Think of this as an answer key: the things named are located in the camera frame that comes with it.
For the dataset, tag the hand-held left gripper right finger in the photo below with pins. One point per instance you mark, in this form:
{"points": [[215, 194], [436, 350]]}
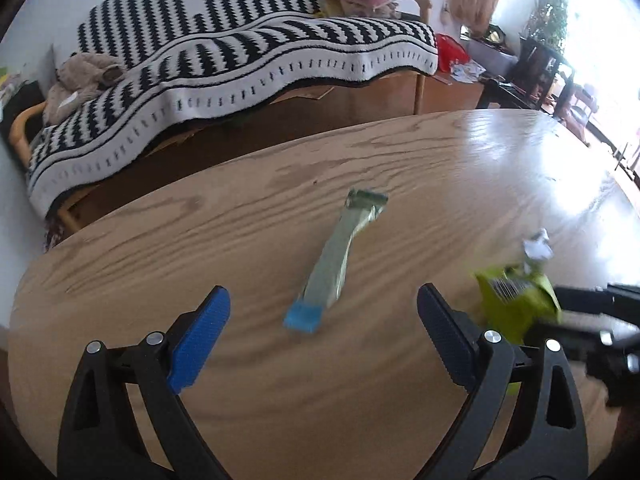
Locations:
{"points": [[445, 332]]}

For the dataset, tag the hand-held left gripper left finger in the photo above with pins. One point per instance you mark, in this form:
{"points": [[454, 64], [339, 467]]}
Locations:
{"points": [[202, 332]]}

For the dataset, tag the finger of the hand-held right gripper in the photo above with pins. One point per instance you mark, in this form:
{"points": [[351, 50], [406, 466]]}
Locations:
{"points": [[600, 299], [575, 340]]}

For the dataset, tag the green snack packet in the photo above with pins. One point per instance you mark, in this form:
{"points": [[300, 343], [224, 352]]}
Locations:
{"points": [[510, 305]]}

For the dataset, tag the long silver wrapper blue end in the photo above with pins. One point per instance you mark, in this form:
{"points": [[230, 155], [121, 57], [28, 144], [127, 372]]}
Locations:
{"points": [[332, 260]]}

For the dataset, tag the white crumpled paper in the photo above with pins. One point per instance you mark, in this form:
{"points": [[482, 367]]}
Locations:
{"points": [[536, 249]]}

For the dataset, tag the black wooden chair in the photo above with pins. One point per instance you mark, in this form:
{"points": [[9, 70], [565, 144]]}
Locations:
{"points": [[535, 70]]}

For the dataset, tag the wooden sofa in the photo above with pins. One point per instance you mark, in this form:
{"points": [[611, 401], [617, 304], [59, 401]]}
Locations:
{"points": [[350, 102]]}

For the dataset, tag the white printed plastic bag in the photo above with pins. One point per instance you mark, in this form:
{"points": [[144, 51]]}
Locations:
{"points": [[465, 71]]}

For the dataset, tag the black white patterned sofa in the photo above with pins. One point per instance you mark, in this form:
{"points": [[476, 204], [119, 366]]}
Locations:
{"points": [[225, 60]]}

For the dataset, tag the red bag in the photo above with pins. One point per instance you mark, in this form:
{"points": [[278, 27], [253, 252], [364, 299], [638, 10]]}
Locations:
{"points": [[449, 52]]}

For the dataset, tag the beige plush toy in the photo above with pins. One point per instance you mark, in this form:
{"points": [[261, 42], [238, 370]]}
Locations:
{"points": [[80, 77]]}

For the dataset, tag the black cushion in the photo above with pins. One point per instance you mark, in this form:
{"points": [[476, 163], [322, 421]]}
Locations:
{"points": [[22, 107]]}

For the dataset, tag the green potted plant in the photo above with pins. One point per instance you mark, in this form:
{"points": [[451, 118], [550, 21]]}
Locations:
{"points": [[550, 10]]}

